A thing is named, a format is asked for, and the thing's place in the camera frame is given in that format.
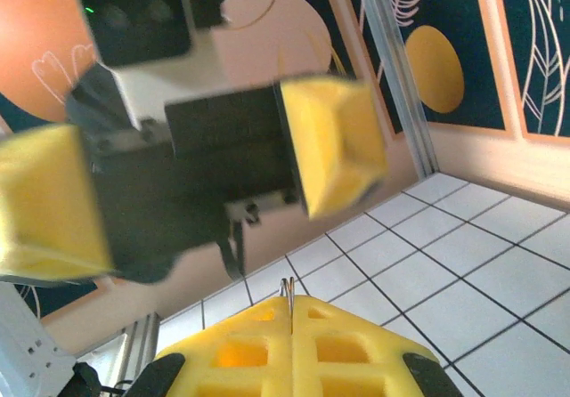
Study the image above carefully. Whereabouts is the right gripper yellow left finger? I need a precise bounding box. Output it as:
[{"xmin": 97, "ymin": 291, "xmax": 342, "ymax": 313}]
[{"xmin": 133, "ymin": 296, "xmax": 294, "ymax": 397}]

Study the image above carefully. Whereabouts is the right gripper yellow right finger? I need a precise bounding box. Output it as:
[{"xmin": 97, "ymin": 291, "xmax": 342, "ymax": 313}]
[{"xmin": 291, "ymin": 294, "xmax": 464, "ymax": 397}]

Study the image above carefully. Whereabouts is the small silver key ring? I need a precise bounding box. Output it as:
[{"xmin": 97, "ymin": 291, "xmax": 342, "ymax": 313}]
[{"xmin": 279, "ymin": 278, "xmax": 296, "ymax": 338}]

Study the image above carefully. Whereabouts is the long aluminium base rail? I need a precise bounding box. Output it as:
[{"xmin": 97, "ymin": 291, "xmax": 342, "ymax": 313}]
[{"xmin": 118, "ymin": 312, "xmax": 161, "ymax": 374}]

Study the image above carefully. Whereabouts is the aluminium frame post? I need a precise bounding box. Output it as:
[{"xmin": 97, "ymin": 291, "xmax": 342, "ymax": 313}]
[{"xmin": 351, "ymin": 0, "xmax": 442, "ymax": 180}]

